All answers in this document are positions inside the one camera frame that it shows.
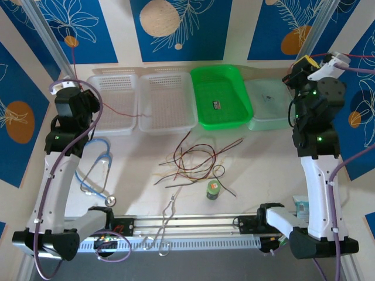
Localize thin red cable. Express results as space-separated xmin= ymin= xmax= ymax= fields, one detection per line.
xmin=159 ymin=144 xmax=218 ymax=181
xmin=175 ymin=139 xmax=244 ymax=176
xmin=173 ymin=131 xmax=193 ymax=176

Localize white perforated plastic basket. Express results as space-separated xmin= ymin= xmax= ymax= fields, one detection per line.
xmin=86 ymin=73 xmax=139 ymax=136
xmin=137 ymin=71 xmax=199 ymax=133

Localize pale green lidded box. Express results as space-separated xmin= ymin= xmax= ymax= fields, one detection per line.
xmin=244 ymin=78 xmax=298 ymax=132

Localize green perforated plastic basket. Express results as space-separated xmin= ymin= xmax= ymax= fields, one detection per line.
xmin=190 ymin=64 xmax=254 ymax=131

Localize blue stethoscope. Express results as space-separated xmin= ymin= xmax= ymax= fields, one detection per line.
xmin=74 ymin=139 xmax=118 ymax=207

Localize light blue wipes packet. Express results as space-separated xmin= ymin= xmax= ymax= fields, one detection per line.
xmin=292 ymin=195 xmax=310 ymax=219

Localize metal forceps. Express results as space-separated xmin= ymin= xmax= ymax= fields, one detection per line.
xmin=145 ymin=186 xmax=183 ymax=258

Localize small circuit board with LEDs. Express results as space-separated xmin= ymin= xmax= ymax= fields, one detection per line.
xmin=93 ymin=235 xmax=118 ymax=249

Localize small green bottle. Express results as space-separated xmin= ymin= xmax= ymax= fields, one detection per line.
xmin=206 ymin=180 xmax=222 ymax=201

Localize long thin red wire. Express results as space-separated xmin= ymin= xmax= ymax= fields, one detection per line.
xmin=289 ymin=53 xmax=375 ymax=74
xmin=71 ymin=43 xmax=152 ymax=118

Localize aluminium frame post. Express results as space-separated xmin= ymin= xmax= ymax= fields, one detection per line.
xmin=294 ymin=0 xmax=345 ymax=61
xmin=22 ymin=0 xmax=81 ymax=90

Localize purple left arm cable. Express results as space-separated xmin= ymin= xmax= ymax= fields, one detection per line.
xmin=32 ymin=80 xmax=104 ymax=280

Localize purple cable loop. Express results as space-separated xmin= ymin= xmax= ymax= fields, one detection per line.
xmin=96 ymin=230 xmax=132 ymax=263

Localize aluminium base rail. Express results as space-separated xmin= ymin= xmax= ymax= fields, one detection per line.
xmin=64 ymin=215 xmax=294 ymax=238

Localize grey slotted cable duct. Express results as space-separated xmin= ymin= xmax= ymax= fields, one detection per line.
xmin=77 ymin=235 xmax=262 ymax=251

